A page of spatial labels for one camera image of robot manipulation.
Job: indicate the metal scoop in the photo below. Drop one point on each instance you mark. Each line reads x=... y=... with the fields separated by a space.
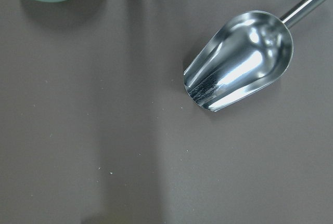
x=251 y=51

